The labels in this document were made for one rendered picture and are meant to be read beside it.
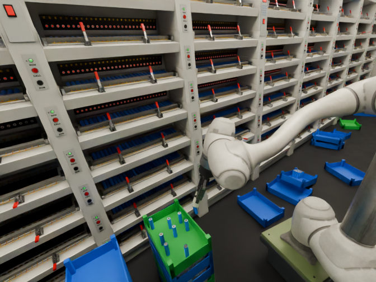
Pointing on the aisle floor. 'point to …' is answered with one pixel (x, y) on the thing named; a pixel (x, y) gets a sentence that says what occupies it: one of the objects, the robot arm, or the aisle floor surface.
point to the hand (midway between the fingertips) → (197, 200)
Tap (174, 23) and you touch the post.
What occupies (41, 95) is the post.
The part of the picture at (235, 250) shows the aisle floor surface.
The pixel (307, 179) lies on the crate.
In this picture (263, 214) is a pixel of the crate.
